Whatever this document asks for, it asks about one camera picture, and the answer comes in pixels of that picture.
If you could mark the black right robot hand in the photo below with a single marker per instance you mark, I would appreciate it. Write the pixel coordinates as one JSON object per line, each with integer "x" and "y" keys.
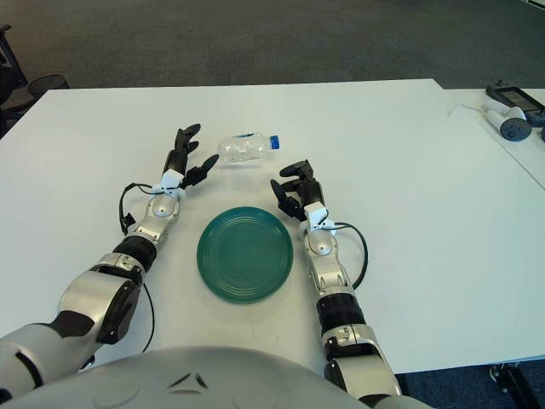
{"x": 313, "y": 194}

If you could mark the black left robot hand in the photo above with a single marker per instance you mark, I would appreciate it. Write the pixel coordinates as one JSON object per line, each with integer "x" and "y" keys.
{"x": 176, "y": 159}

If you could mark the clear bottle with blue cap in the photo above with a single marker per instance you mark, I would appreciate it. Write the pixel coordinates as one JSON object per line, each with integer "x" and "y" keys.
{"x": 244, "y": 149}

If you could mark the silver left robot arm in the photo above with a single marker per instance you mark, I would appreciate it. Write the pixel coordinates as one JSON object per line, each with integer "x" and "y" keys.
{"x": 89, "y": 298}

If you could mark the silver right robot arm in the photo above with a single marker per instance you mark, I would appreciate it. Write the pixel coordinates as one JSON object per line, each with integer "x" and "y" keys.
{"x": 328, "y": 272}

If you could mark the green ribbed plate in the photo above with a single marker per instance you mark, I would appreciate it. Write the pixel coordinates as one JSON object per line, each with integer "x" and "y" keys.
{"x": 244, "y": 255}

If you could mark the black office chair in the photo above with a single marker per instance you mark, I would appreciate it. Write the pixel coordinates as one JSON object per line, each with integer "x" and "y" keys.
{"x": 8, "y": 85}

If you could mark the white grey handheld controller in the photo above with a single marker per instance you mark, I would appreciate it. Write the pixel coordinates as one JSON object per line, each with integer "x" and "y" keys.
{"x": 513, "y": 127}

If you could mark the silver robot torso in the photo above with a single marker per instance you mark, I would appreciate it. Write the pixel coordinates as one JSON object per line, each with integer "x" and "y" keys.
{"x": 191, "y": 383}

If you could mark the black handheld device with screen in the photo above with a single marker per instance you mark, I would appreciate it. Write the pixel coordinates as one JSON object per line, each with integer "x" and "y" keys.
{"x": 517, "y": 98}

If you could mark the dark table leg with caster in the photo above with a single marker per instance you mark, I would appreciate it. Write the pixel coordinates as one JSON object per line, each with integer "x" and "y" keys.
{"x": 517, "y": 385}

